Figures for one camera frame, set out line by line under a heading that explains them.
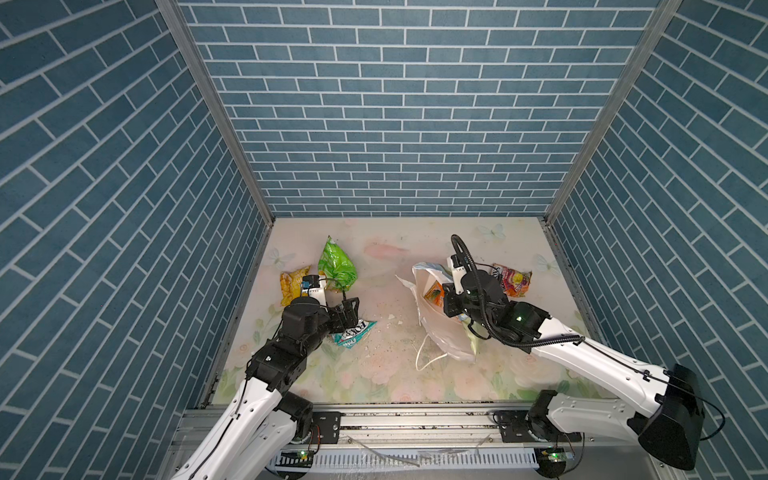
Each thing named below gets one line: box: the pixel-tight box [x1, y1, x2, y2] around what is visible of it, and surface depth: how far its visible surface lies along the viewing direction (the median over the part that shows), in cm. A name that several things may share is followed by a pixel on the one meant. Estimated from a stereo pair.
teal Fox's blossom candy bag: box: [333, 319, 378, 349], surface depth 88 cm
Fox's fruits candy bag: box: [491, 263, 532, 298], surface depth 98 cm
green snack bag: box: [318, 235, 358, 292], surface depth 96 cm
